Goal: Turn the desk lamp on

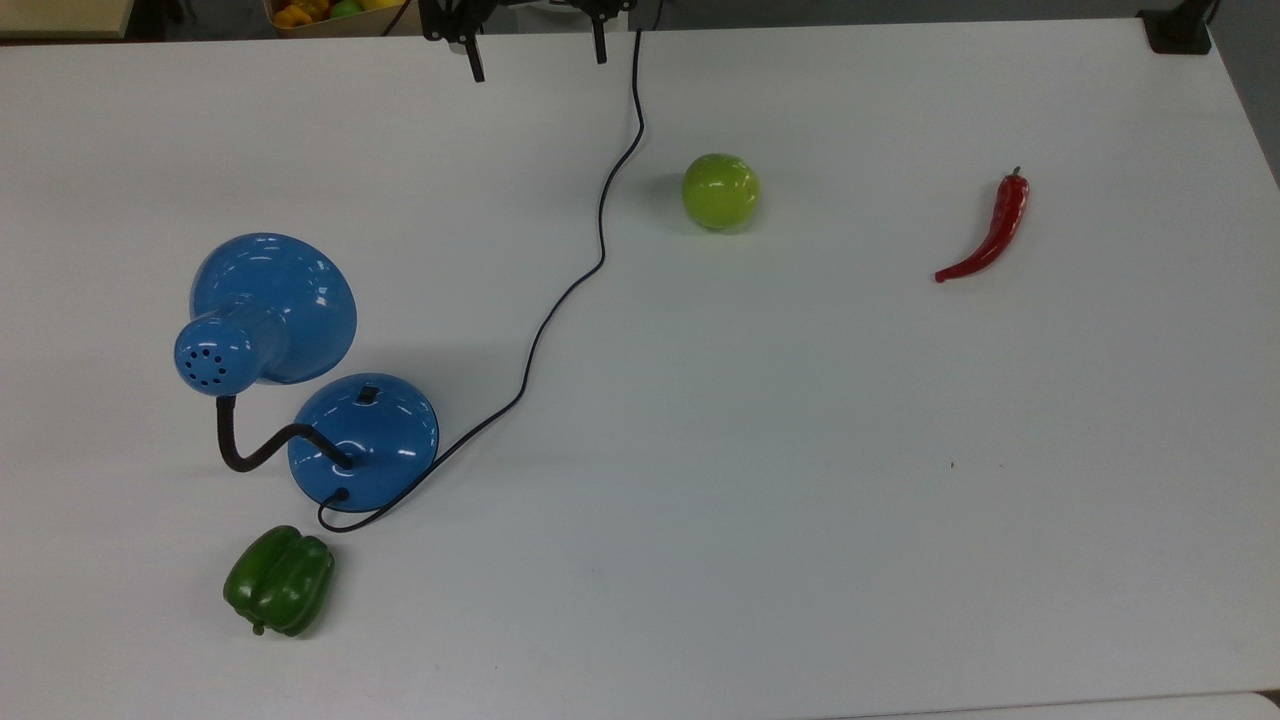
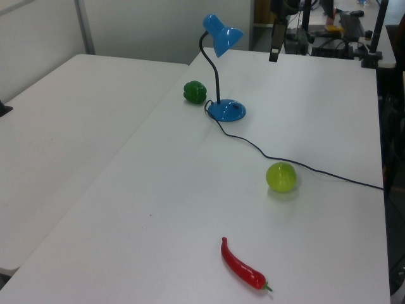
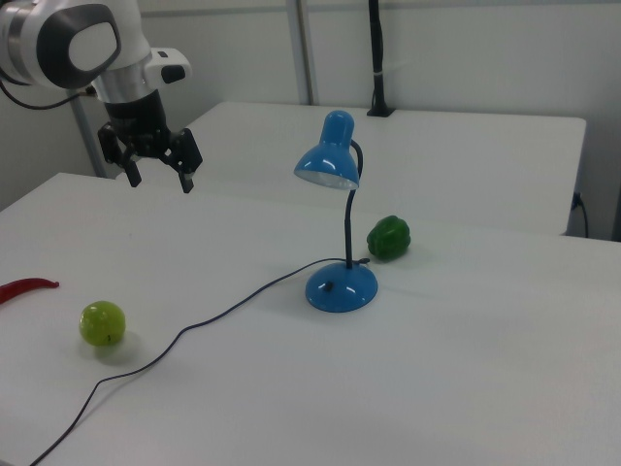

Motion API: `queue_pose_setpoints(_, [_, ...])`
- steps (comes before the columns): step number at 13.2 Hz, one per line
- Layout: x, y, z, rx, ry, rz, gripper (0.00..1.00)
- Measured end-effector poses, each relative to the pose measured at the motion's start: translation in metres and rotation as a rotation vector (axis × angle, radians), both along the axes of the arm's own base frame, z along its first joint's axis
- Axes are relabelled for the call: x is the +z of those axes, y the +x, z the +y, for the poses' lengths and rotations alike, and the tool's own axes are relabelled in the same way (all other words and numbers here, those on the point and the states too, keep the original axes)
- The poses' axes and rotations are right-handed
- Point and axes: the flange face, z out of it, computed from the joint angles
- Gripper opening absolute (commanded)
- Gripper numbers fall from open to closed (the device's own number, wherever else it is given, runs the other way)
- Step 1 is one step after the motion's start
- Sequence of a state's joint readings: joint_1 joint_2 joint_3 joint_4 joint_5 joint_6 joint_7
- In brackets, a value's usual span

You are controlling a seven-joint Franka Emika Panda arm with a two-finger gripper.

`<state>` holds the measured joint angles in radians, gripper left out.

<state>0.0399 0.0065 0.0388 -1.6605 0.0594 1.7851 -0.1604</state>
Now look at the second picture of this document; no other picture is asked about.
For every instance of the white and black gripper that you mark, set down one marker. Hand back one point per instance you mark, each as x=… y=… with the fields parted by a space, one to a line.
x=277 y=8

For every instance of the blue desk lamp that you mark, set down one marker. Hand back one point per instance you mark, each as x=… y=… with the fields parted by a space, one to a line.
x=228 y=111

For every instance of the thin black stand pole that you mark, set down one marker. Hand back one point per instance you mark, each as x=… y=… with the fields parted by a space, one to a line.
x=306 y=16

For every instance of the black equipment box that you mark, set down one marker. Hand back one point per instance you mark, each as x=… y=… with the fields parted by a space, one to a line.
x=332 y=47

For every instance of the yellow flat object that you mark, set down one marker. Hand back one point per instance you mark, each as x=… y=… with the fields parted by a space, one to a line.
x=334 y=29

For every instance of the black computer keyboard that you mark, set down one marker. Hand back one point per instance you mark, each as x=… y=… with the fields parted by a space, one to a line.
x=352 y=25

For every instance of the dark green bell pepper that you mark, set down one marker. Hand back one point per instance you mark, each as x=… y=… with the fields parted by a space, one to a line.
x=194 y=92

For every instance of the white adjacent table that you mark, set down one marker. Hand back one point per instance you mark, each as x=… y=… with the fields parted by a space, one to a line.
x=63 y=126

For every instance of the red chili pepper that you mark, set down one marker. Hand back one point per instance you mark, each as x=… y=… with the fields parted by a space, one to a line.
x=240 y=269

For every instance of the black camera stand pole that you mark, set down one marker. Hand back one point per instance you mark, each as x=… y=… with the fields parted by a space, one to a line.
x=376 y=35

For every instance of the grey wall partition post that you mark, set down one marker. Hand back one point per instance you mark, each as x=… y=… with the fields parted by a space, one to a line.
x=84 y=28

